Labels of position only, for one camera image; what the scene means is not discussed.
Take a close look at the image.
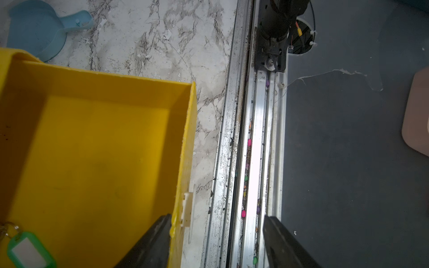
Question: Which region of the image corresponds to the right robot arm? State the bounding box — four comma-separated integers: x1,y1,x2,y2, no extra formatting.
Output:
255,1,315,72

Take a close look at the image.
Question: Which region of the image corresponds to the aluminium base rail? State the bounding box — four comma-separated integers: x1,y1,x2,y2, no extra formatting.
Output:
201,1,287,268

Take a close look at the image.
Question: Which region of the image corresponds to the blue plastic dustpan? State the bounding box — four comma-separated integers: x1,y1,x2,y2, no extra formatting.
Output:
7,1,94,62

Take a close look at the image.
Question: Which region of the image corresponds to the yellow plastic drawer box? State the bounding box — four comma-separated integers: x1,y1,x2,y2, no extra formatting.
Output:
1,49,197,268

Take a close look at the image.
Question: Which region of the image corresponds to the key with green tag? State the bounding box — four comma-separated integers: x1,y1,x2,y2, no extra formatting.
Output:
1,222,57,268

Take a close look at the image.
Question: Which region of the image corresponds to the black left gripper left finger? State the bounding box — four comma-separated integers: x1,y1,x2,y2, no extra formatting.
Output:
115,214,172,268

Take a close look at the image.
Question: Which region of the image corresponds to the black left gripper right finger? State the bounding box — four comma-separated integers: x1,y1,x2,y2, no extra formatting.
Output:
263,216,321,268

